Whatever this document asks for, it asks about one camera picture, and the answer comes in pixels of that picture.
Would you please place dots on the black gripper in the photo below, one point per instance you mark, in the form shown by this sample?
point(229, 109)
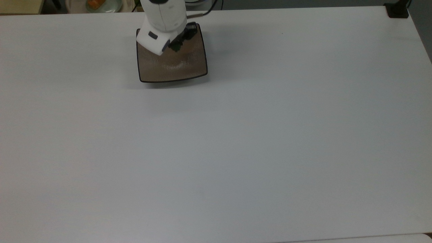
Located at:
point(185, 36)

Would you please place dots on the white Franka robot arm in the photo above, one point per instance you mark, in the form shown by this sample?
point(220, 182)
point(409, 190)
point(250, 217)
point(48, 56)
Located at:
point(162, 23)

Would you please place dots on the brown square ceramic plate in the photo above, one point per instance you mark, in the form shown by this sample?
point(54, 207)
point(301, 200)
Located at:
point(175, 65)

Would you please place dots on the orange food item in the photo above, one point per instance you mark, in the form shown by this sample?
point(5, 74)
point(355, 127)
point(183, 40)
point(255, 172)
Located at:
point(96, 4)

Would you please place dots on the light wooden board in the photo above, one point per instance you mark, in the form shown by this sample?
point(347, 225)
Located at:
point(20, 6)

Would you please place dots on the black table clamp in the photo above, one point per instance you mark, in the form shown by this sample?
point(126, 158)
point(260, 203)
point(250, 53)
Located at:
point(397, 10)

